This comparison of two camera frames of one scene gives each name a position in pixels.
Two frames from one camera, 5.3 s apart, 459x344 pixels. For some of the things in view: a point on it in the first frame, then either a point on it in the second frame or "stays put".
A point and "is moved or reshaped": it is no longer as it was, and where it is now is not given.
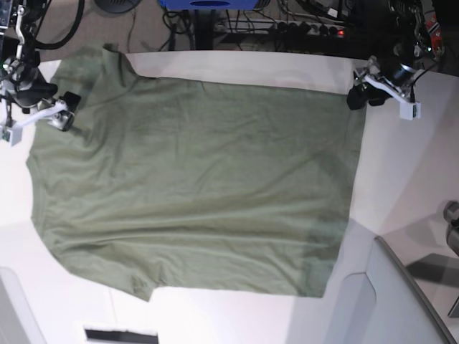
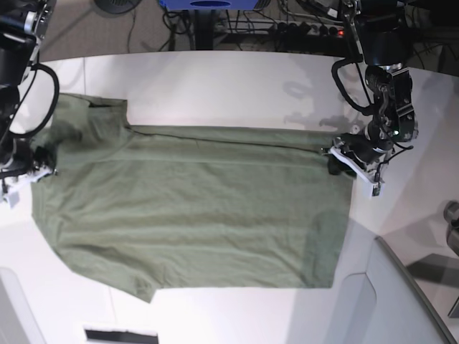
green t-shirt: x=191 y=186 is moved or reshaped
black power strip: x=292 y=29 stays put
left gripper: x=392 y=67 to x=361 y=146
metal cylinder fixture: x=451 y=214 stays put
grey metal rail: x=424 y=298 stays put
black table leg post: x=204 y=29 stays put
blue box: x=208 y=5 stays put
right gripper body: x=29 y=88 to x=28 y=157
